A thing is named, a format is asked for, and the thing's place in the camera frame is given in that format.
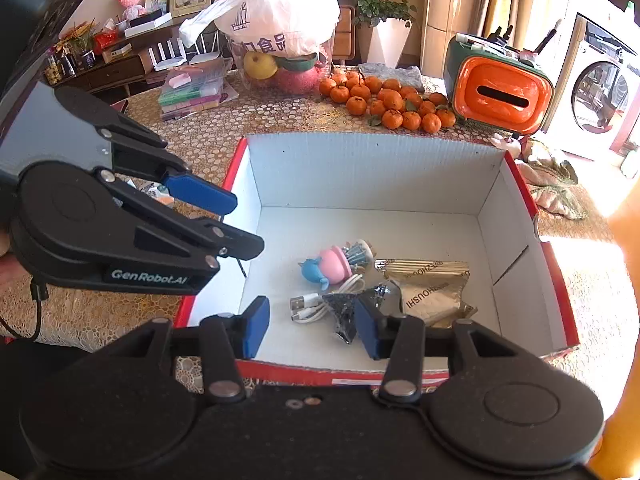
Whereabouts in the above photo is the pile of tangerines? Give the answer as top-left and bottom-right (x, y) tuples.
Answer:
(319, 72), (457, 134)

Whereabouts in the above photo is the snack jar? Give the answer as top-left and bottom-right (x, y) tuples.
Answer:
(44, 52), (63, 86)

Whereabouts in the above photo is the white plastic bag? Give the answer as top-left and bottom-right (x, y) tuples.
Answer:
(179, 0), (356, 61)

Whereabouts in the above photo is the potted green plant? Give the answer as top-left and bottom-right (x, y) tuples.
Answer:
(352, 0), (418, 68)

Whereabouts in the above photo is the makeup brush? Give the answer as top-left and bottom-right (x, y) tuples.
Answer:
(535, 19), (563, 54)

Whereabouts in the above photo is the stack of books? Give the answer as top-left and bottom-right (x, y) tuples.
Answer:
(157, 57), (238, 121)

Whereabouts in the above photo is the white pouch with dark logo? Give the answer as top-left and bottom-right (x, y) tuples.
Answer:
(141, 182), (175, 207)

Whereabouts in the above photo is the grey folded cloth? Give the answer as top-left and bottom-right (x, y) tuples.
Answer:
(359, 62), (425, 92)

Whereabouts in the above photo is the pink teddy bear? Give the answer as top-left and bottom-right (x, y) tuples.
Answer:
(116, 0), (147, 21)

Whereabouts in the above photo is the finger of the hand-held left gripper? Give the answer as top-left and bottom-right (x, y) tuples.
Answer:
(54, 84), (239, 217)
(94, 166), (266, 270)

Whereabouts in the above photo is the white flat box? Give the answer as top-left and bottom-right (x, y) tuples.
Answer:
(124, 10), (173, 38)

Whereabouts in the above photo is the shiny black foil packet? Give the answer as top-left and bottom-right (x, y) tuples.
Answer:
(322, 284), (402, 346)

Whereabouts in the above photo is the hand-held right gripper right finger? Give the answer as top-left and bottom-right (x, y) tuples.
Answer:
(354, 299), (543, 406)

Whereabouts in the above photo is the small white unicorn toy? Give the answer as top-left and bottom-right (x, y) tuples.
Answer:
(490, 132), (523, 158)

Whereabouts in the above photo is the yellow apple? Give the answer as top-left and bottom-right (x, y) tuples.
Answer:
(243, 51), (278, 81)

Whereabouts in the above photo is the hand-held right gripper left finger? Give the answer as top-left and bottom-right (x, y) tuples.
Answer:
(105, 296), (271, 405)

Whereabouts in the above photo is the orange and green tissue box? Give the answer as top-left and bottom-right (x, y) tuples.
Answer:
(444, 34), (555, 135)

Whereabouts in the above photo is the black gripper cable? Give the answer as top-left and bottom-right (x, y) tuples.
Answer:
(0, 282), (49, 342)

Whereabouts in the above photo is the green bowl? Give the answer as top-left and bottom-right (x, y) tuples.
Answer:
(275, 52), (318, 72)

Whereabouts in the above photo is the clear fruit container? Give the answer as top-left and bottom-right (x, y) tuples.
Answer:
(227, 35), (336, 97)

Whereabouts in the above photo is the beige floor air conditioner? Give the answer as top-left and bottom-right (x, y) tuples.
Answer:
(420, 0), (481, 78)

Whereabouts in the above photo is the brown curtain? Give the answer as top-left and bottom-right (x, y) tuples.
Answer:
(470, 0), (526, 51)

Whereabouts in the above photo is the small white and brown box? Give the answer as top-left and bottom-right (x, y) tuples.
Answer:
(102, 42), (133, 63)

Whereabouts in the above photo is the white router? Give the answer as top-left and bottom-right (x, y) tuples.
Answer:
(147, 40), (188, 72)
(189, 35), (223, 66)

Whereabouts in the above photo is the white washing machine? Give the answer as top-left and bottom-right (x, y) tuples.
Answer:
(542, 12), (640, 161)

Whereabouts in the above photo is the pink and blue whale toy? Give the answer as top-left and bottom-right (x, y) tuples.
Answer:
(300, 239), (376, 287)

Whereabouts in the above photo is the gold snack packet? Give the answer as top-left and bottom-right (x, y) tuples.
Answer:
(375, 258), (477, 329)

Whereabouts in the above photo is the light wooden drawer cabinet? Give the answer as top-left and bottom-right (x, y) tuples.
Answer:
(332, 5), (357, 63)

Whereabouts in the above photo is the red cardboard box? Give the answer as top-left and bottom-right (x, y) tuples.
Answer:
(172, 132), (581, 388)

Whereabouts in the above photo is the crumpled floral cloth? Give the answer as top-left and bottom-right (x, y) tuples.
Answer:
(517, 137), (591, 221)

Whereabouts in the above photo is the red apple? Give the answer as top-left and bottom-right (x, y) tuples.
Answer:
(272, 66), (321, 96)

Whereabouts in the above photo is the dark wooden TV cabinet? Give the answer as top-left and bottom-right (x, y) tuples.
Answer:
(60, 10), (236, 96)

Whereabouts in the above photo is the white USB cable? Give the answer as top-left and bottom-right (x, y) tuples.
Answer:
(290, 275), (366, 324)

